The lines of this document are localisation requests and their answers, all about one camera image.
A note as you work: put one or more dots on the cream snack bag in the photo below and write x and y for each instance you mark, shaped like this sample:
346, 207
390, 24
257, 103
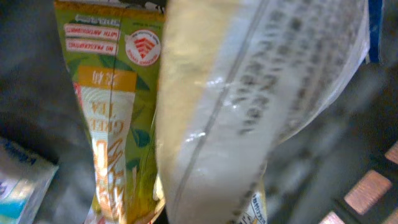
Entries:
237, 78

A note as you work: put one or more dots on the green tea carton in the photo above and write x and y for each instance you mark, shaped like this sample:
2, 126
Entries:
112, 53

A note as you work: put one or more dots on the Kleenex tissue pack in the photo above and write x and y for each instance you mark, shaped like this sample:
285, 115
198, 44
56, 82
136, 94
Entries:
25, 179

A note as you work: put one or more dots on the grey plastic basket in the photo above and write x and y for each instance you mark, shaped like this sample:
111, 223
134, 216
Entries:
305, 178

